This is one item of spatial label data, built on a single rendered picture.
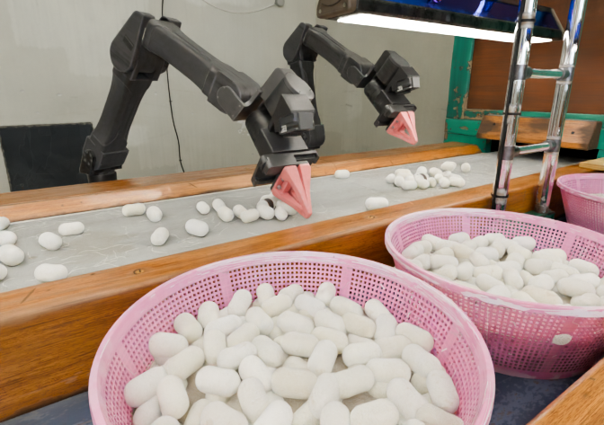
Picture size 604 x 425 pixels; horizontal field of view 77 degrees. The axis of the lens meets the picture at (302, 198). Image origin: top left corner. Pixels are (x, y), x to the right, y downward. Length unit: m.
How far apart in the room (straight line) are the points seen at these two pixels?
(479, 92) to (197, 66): 0.94
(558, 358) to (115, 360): 0.36
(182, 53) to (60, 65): 1.88
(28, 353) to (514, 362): 0.42
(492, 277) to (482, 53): 1.01
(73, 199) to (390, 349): 0.57
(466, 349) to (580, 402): 0.07
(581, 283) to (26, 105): 2.51
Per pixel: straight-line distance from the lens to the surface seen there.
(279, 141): 0.60
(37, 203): 0.74
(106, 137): 0.94
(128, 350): 0.33
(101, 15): 2.65
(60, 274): 0.47
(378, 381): 0.31
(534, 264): 0.52
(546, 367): 0.44
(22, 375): 0.41
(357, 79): 1.05
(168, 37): 0.77
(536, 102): 1.30
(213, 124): 2.80
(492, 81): 1.36
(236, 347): 0.32
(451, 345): 0.33
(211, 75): 0.69
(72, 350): 0.41
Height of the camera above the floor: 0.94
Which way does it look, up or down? 16 degrees down
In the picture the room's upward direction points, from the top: straight up
